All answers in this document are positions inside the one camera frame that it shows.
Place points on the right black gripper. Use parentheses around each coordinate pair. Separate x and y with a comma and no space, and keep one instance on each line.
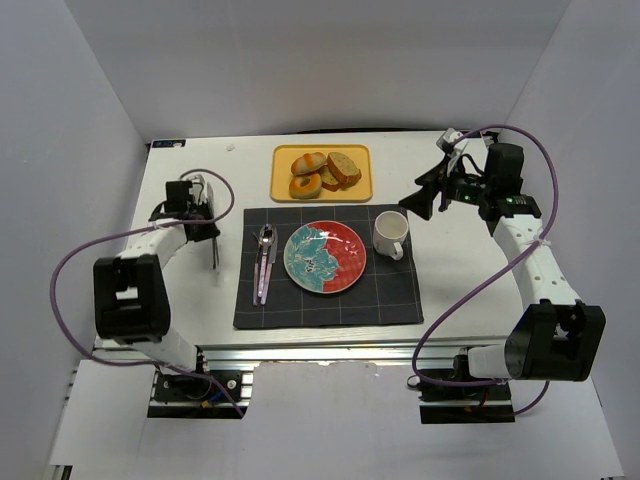
(440,187)

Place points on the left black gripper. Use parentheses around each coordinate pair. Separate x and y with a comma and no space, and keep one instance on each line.
(209,233)

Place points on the orange white bagel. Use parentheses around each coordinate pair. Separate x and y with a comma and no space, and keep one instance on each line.
(306,186)

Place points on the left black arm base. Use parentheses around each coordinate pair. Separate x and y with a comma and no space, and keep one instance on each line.
(175,396)

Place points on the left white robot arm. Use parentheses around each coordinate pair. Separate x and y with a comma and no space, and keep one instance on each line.
(131,302)

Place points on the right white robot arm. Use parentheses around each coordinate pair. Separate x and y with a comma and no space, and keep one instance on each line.
(558,335)

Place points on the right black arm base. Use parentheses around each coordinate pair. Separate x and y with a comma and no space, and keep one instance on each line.
(449,395)

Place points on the upper brown bread slice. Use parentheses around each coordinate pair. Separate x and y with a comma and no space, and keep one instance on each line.
(343,168)

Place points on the brown bread slice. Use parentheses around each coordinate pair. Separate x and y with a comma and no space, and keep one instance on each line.
(330,181)
(343,168)

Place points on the lower brown bread slice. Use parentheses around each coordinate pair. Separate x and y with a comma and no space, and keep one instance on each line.
(330,181)

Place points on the round striped bread roll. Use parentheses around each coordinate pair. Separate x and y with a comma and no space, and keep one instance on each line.
(308,163)

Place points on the white mug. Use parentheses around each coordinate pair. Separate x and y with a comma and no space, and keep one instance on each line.
(390,231)

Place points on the red and teal plate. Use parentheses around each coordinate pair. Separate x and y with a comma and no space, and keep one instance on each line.
(324,257)

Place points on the yellow tray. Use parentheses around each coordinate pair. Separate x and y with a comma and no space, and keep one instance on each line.
(281,176)

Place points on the left blue table label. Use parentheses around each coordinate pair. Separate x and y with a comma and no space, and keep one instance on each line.
(168,143)

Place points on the dark checked placemat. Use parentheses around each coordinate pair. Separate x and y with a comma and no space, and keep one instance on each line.
(386,294)

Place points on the silver spoon pink handle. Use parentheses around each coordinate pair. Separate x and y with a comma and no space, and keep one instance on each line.
(268,239)

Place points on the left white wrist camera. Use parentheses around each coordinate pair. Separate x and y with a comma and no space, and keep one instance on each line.
(202,191)

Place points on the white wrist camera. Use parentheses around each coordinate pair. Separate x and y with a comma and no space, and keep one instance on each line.
(452,143)
(202,191)

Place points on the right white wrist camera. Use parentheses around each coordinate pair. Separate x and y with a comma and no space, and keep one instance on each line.
(452,143)

